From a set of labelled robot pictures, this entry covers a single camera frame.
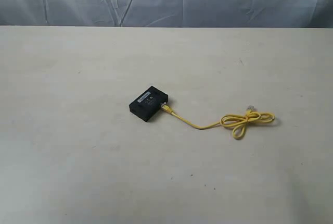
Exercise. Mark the small black electronic box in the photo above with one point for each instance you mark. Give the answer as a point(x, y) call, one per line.
point(148, 103)

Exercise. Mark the grey backdrop curtain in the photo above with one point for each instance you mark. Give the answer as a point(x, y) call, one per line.
point(168, 13)

